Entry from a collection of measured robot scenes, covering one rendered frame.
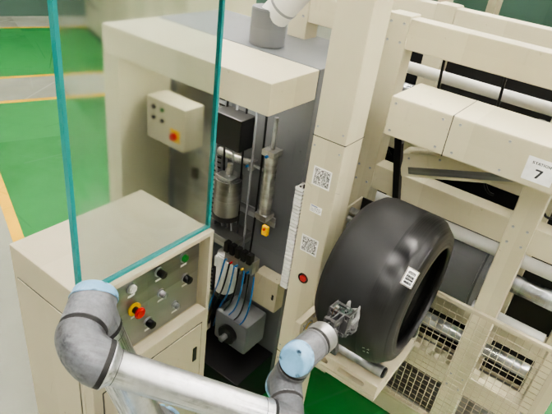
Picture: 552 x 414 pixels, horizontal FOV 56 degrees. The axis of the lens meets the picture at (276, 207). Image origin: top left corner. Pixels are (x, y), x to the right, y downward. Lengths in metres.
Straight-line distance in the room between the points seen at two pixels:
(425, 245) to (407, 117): 0.47
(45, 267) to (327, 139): 0.99
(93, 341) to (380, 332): 0.90
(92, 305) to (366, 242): 0.87
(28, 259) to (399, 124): 1.33
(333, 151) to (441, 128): 0.38
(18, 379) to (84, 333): 1.94
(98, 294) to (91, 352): 0.16
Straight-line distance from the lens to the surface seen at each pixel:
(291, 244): 2.07
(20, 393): 3.14
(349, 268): 1.73
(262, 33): 2.21
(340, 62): 1.71
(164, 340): 2.04
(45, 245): 1.88
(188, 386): 1.33
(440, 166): 2.08
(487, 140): 1.85
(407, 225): 1.78
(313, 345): 1.45
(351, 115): 1.73
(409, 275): 1.70
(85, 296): 1.36
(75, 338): 1.29
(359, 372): 2.07
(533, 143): 1.82
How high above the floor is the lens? 2.35
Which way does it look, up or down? 31 degrees down
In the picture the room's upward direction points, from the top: 8 degrees clockwise
